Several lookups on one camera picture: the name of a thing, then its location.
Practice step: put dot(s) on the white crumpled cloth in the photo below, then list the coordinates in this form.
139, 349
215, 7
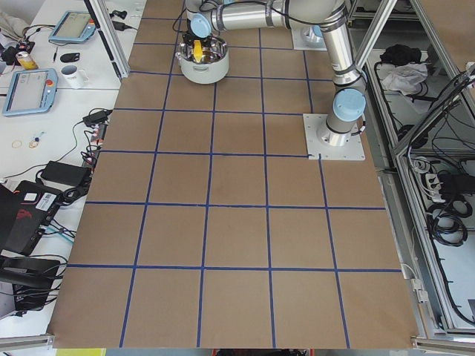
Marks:
407, 79

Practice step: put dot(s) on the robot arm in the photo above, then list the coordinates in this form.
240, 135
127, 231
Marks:
206, 17

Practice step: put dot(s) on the black power brick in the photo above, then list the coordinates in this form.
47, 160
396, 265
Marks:
65, 174

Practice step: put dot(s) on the lower blue teach pendant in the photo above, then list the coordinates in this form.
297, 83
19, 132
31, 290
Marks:
30, 92

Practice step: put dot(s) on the white mug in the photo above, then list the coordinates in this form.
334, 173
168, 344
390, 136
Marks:
77, 78

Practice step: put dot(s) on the upper blue teach pendant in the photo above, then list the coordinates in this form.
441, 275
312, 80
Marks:
74, 27

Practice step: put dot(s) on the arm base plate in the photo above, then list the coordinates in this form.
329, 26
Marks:
308, 38
324, 144

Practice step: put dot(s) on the blue teach pendant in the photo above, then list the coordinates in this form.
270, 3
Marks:
30, 92
74, 27

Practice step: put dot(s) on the black laptop with sticker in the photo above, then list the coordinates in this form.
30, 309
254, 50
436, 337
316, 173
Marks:
25, 212

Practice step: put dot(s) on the pale green electric pot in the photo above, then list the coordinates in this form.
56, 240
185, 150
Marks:
213, 67

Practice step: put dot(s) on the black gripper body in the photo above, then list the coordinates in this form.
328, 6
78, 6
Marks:
192, 39

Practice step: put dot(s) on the small black charger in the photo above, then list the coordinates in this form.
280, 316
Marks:
98, 117

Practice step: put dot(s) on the black docking station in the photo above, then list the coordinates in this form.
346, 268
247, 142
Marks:
28, 284

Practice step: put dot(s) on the yellow corn cob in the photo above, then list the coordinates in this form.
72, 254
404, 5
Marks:
197, 51

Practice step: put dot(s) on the black round case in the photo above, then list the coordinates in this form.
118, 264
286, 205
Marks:
70, 57

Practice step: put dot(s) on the black cloth bundle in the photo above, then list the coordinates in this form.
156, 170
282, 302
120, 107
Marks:
400, 54

